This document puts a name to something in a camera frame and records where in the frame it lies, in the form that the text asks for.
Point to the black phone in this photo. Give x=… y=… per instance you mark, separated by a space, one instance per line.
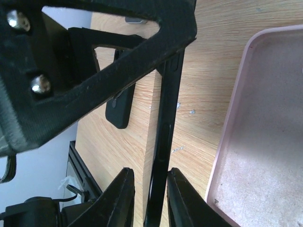
x=171 y=71

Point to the pink phone case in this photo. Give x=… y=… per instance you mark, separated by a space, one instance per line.
x=257 y=176

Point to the black phone case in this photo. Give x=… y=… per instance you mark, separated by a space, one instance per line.
x=118 y=108

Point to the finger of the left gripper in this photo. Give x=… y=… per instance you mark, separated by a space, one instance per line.
x=51 y=76

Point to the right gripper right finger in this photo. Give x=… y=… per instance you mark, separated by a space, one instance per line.
x=186 y=208

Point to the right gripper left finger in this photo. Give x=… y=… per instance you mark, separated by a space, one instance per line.
x=115 y=207

